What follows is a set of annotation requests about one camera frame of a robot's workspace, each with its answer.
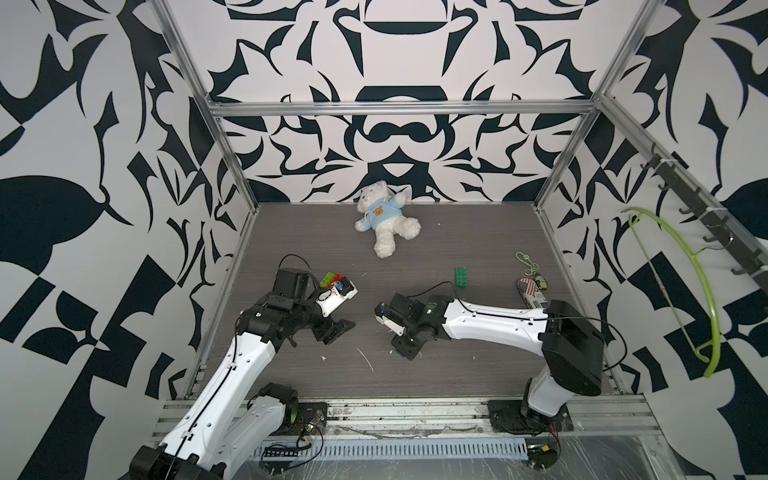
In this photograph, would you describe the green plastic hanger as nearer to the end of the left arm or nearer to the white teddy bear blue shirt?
the white teddy bear blue shirt

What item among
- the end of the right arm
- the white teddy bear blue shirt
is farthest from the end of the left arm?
the white teddy bear blue shirt

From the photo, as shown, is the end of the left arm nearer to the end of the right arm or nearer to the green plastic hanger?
the end of the right arm

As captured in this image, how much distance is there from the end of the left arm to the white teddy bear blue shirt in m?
0.38

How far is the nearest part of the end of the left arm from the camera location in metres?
0.67

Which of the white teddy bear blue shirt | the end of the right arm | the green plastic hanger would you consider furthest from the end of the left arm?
the green plastic hanger

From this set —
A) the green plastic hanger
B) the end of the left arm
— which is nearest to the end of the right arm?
the end of the left arm

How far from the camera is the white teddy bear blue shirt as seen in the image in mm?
1022
